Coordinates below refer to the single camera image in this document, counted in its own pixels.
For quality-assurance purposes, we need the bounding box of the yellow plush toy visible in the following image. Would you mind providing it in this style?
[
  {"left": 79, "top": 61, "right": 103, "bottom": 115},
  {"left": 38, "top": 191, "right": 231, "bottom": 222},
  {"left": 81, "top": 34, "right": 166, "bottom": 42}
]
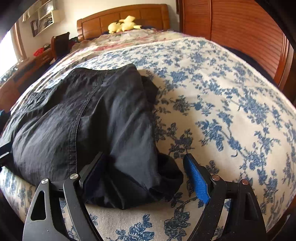
[{"left": 108, "top": 16, "right": 142, "bottom": 34}]

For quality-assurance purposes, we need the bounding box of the pink floral quilt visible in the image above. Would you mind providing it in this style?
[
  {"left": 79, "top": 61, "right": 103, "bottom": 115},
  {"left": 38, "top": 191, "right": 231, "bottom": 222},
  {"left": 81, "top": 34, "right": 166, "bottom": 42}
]
[{"left": 69, "top": 28, "right": 186, "bottom": 58}]

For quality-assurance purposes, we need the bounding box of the wooden headboard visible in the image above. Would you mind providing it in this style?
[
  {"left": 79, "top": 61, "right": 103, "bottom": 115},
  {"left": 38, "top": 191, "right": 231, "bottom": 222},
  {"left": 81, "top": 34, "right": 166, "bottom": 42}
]
[{"left": 76, "top": 3, "right": 171, "bottom": 42}]

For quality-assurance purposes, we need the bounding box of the wooden chair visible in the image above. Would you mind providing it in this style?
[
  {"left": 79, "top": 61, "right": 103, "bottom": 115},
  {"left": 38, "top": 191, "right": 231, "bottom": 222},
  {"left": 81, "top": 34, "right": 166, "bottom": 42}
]
[{"left": 51, "top": 32, "right": 70, "bottom": 60}]

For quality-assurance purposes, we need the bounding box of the blue floral bed sheet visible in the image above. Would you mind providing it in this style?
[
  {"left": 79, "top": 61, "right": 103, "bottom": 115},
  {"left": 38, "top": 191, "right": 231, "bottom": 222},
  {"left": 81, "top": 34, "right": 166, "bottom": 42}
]
[{"left": 11, "top": 36, "right": 295, "bottom": 240}]

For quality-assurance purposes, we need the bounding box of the wooden louvered wardrobe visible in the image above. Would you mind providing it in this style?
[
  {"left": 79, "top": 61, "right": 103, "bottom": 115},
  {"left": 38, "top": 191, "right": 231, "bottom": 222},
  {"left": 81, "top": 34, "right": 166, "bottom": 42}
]
[{"left": 176, "top": 0, "right": 294, "bottom": 92}]

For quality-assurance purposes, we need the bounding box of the white wall shelf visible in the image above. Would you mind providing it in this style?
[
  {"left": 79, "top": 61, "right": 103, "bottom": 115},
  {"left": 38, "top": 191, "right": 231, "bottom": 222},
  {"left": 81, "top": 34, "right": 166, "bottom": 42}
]
[{"left": 22, "top": 0, "right": 60, "bottom": 37}]

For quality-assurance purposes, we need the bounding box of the dark navy jacket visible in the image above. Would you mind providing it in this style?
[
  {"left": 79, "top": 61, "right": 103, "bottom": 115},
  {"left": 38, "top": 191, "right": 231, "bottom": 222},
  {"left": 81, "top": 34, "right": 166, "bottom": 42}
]
[{"left": 1, "top": 64, "right": 183, "bottom": 209}]

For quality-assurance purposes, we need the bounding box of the wooden desk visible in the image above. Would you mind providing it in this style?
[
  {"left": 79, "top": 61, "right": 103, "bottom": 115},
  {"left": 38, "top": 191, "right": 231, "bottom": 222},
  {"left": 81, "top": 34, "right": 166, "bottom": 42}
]
[{"left": 1, "top": 48, "right": 54, "bottom": 112}]

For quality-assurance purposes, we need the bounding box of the red basket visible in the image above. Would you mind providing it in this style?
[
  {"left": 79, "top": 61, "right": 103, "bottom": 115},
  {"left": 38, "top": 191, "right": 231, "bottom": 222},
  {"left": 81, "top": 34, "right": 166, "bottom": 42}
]
[{"left": 33, "top": 47, "right": 45, "bottom": 57}]

